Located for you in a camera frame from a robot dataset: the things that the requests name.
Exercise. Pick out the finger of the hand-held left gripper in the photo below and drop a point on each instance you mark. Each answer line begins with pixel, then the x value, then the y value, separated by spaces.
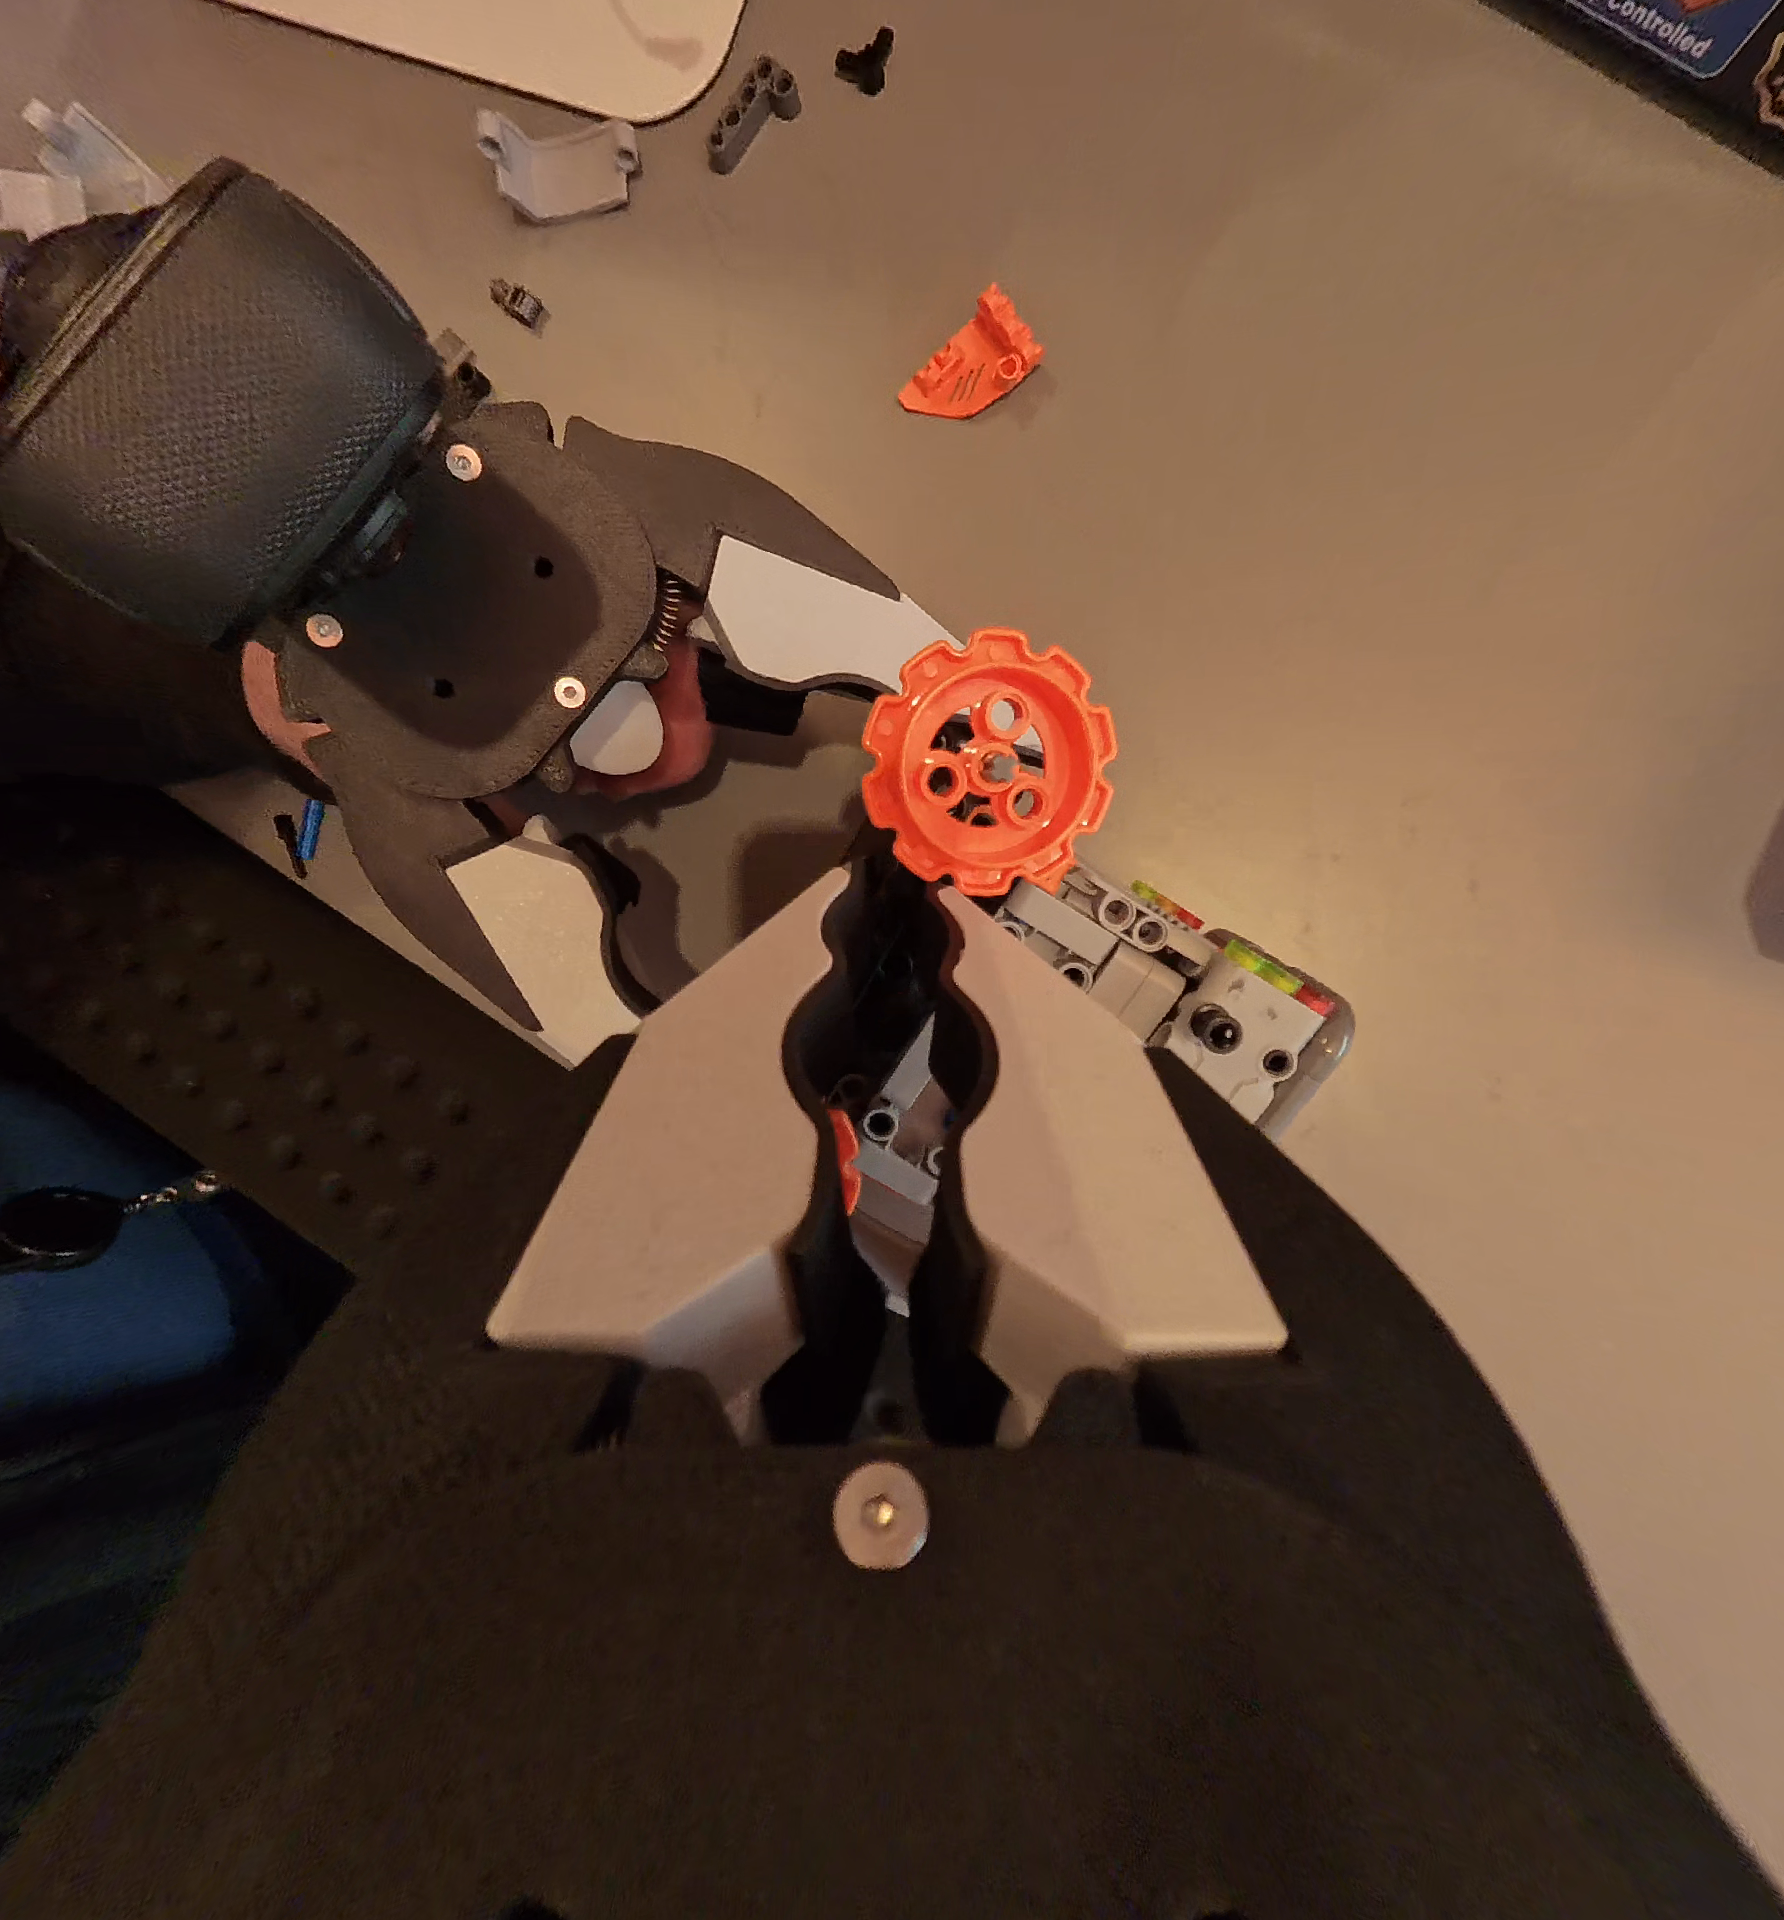
pixel 819 616
pixel 532 931

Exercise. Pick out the building kit robot model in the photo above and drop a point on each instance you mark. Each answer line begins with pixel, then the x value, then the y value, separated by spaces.
pixel 989 756

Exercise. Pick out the white lamp base plate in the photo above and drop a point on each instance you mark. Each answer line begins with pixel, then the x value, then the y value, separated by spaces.
pixel 532 47

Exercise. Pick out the orange panel piece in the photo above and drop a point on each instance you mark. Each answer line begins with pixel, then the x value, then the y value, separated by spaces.
pixel 968 361

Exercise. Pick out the grey beam piece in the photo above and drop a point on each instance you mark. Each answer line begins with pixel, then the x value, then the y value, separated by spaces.
pixel 752 112

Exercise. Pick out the small blue pin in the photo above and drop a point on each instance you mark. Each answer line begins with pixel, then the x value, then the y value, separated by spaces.
pixel 310 834

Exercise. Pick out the cluster of grey panel pieces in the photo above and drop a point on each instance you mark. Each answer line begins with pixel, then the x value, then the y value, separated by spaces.
pixel 53 181

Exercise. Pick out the black L-shaped connector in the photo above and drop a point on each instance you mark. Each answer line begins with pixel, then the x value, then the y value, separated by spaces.
pixel 866 53

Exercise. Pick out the dark perforated tray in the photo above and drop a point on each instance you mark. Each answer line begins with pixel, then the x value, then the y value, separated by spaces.
pixel 233 991

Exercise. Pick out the grey panel piece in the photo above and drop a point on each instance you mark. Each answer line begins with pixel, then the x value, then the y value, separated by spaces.
pixel 556 167

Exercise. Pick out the person's left forearm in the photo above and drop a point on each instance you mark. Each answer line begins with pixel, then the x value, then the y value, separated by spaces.
pixel 83 690

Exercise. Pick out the blue robot kit box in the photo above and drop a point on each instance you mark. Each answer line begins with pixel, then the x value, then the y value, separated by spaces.
pixel 1703 60

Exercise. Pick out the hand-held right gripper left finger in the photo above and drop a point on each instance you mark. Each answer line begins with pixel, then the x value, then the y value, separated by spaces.
pixel 668 1200

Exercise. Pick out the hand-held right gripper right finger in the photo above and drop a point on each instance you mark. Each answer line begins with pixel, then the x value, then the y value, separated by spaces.
pixel 1118 1200

